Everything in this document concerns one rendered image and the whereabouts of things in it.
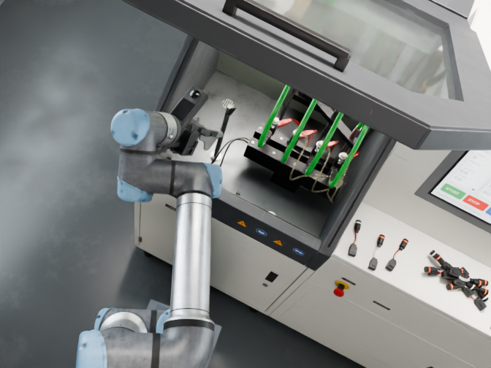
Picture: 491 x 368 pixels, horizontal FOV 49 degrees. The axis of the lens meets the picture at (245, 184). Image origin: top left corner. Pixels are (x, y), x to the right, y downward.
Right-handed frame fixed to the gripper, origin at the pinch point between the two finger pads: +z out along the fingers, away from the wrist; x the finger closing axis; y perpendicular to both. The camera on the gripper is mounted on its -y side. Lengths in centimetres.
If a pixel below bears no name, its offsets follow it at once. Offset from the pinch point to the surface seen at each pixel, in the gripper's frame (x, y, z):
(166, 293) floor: -25, 97, 85
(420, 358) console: 81, 54, 86
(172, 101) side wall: -24.5, 3.9, 19.5
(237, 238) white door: 6, 39, 46
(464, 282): 76, 13, 54
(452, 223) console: 64, -1, 55
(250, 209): 10.5, 23.4, 31.7
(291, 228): 24.0, 22.9, 36.5
